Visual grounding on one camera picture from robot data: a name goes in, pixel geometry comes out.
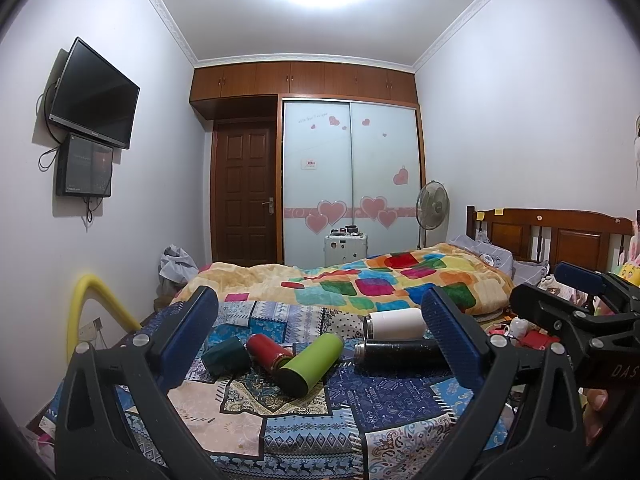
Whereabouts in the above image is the standing electric fan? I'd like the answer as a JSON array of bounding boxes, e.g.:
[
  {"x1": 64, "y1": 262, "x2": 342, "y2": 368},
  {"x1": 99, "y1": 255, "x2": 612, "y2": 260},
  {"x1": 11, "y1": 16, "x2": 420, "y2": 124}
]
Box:
[{"x1": 416, "y1": 180, "x2": 449, "y2": 248}]

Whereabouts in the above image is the brown wooden door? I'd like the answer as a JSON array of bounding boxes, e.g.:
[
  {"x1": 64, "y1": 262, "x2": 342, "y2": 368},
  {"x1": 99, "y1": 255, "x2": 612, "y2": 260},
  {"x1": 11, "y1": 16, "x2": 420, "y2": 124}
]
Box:
[{"x1": 209, "y1": 118, "x2": 277, "y2": 266}]

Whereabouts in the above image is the colourful checkered quilt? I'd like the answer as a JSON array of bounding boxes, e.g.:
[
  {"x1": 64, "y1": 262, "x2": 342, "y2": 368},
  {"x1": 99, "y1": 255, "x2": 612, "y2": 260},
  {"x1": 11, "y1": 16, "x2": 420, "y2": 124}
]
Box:
[{"x1": 174, "y1": 243, "x2": 514, "y2": 315}]

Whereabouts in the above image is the blue patchwork cloth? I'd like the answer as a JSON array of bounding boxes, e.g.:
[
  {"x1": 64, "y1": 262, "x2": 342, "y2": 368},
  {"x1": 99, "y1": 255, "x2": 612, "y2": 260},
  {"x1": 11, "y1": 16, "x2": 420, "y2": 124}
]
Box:
[{"x1": 44, "y1": 299, "x2": 511, "y2": 480}]

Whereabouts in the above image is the white small cabinet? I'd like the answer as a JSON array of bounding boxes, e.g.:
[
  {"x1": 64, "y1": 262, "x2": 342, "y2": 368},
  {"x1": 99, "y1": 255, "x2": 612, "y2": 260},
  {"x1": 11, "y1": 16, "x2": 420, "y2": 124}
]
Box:
[{"x1": 323, "y1": 224, "x2": 368, "y2": 266}]

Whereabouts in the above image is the yellow foam tube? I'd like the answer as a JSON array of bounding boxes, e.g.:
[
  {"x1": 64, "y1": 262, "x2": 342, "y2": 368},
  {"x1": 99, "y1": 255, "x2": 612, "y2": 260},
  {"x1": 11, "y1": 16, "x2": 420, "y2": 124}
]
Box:
[{"x1": 66, "y1": 273, "x2": 143, "y2": 363}]

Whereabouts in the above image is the wooden bed headboard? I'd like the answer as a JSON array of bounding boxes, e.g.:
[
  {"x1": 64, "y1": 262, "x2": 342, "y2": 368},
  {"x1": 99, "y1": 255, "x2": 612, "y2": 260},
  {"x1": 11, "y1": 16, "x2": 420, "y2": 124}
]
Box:
[{"x1": 466, "y1": 206, "x2": 634, "y2": 271}]

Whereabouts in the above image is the red box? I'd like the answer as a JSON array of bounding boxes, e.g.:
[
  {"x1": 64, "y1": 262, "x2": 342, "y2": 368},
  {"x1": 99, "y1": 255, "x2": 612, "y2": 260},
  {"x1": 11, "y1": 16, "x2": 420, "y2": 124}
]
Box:
[{"x1": 518, "y1": 330, "x2": 560, "y2": 350}]

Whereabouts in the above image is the grey pillow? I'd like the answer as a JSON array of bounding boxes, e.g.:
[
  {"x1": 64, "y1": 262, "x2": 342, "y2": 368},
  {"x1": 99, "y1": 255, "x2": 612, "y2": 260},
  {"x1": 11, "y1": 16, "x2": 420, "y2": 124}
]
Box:
[{"x1": 448, "y1": 234, "x2": 549, "y2": 286}]

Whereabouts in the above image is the black thermos bottle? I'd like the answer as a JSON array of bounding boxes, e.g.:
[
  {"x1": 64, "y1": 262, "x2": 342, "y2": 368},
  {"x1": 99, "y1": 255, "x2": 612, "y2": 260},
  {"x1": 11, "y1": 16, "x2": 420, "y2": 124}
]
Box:
[{"x1": 352, "y1": 339, "x2": 450, "y2": 376}]

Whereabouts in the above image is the white thermos bottle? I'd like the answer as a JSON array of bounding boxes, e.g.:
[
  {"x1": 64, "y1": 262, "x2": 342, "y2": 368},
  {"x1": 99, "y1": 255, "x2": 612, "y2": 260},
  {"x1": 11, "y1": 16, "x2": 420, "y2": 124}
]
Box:
[{"x1": 364, "y1": 308, "x2": 426, "y2": 341}]

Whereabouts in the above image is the frosted sliding wardrobe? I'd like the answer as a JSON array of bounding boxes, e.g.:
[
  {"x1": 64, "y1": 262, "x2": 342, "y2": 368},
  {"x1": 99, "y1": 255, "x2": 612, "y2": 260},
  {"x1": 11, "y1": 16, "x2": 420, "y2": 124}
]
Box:
[{"x1": 282, "y1": 100, "x2": 422, "y2": 269}]

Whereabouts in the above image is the red thermos bottle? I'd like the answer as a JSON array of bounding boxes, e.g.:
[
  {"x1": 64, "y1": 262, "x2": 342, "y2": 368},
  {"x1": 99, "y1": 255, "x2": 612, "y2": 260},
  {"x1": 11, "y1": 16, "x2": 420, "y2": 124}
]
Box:
[{"x1": 246, "y1": 334, "x2": 294, "y2": 375}]

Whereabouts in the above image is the dark green cup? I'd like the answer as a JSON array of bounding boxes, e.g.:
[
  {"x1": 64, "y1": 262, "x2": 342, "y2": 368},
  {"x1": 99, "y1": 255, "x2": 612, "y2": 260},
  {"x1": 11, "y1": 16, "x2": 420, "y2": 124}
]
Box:
[{"x1": 201, "y1": 337, "x2": 252, "y2": 378}]

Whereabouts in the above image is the small wall monitor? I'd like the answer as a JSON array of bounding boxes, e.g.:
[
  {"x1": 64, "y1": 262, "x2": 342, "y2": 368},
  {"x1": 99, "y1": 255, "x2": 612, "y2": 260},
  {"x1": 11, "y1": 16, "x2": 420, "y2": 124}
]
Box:
[{"x1": 55, "y1": 133, "x2": 114, "y2": 198}]

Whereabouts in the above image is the grey clothes pile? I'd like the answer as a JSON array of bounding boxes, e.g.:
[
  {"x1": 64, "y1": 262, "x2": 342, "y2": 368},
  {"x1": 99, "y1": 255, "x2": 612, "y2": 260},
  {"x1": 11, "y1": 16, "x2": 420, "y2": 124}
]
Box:
[{"x1": 158, "y1": 245, "x2": 198, "y2": 290}]

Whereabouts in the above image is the green thermos bottle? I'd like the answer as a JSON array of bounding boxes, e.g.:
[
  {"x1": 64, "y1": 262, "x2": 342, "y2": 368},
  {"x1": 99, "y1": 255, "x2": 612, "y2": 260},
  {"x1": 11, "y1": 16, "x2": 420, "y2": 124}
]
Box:
[{"x1": 277, "y1": 333, "x2": 344, "y2": 398}]

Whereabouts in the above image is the wall mounted black television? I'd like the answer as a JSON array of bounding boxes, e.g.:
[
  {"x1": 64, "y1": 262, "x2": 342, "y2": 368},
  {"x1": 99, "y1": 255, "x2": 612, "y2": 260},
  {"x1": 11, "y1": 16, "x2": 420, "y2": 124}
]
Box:
[{"x1": 47, "y1": 37, "x2": 140, "y2": 150}]

